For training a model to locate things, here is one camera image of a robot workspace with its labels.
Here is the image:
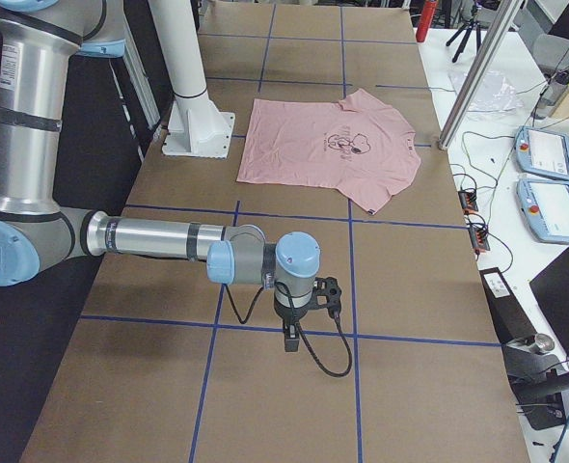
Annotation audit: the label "aluminium frame post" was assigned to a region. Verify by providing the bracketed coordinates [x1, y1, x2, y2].
[438, 0, 522, 150]

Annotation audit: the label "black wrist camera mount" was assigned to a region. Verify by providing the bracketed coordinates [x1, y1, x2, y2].
[309, 277, 341, 320]

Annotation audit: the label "clear plastic bag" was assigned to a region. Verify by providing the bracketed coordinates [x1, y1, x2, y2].
[468, 70, 523, 113]

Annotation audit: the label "upper orange black usb hub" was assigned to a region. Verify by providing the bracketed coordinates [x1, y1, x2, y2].
[458, 188, 478, 215]

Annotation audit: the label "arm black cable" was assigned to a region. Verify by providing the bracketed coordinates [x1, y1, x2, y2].
[221, 282, 354, 378]

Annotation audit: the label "upper blue teach pendant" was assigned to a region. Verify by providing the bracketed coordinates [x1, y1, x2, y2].
[514, 126, 569, 181]

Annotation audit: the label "blue teach pendant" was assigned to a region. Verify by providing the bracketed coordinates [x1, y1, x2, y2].
[514, 126, 569, 181]
[516, 178, 569, 245]

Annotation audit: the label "black camera tripod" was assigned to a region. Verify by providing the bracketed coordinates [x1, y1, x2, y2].
[446, 1, 482, 63]

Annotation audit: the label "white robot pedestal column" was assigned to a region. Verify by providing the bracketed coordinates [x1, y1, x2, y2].
[149, 0, 235, 158]

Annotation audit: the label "lower blue teach pendant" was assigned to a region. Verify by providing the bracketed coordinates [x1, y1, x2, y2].
[516, 178, 569, 245]

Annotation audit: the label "black box with label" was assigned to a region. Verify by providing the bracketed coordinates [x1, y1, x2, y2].
[479, 267, 537, 344]

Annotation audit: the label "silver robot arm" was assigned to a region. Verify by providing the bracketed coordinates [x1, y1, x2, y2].
[0, 1, 327, 352]

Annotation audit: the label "lower orange black usb hub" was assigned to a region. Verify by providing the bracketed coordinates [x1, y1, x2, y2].
[468, 222, 490, 256]

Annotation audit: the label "red cylinder bottle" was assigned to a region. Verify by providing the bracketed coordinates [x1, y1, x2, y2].
[416, 0, 437, 43]

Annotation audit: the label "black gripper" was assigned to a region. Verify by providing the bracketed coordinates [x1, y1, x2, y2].
[274, 286, 312, 353]

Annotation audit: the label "orange black usb hub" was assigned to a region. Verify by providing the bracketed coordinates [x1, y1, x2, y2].
[468, 222, 490, 256]
[458, 188, 478, 215]

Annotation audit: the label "pink printed t-shirt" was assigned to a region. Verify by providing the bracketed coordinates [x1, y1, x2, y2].
[237, 89, 421, 214]

